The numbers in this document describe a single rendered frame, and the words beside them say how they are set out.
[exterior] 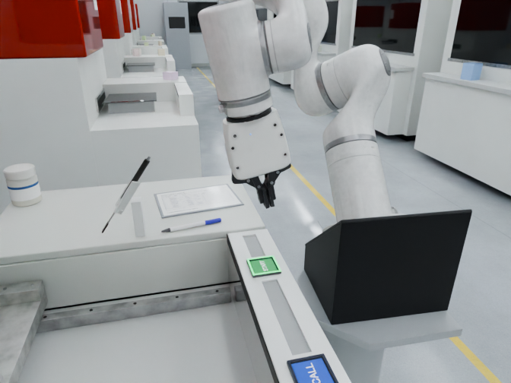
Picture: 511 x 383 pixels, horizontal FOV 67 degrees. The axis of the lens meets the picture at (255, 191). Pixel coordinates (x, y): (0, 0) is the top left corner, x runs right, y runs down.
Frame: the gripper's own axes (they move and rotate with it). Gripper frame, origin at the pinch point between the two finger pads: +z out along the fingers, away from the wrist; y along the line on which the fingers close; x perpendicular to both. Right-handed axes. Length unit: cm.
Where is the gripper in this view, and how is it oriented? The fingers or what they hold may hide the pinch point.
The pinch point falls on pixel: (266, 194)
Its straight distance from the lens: 69.7
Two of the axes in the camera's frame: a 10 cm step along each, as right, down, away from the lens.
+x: -2.4, -3.9, 8.9
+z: 2.0, 8.8, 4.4
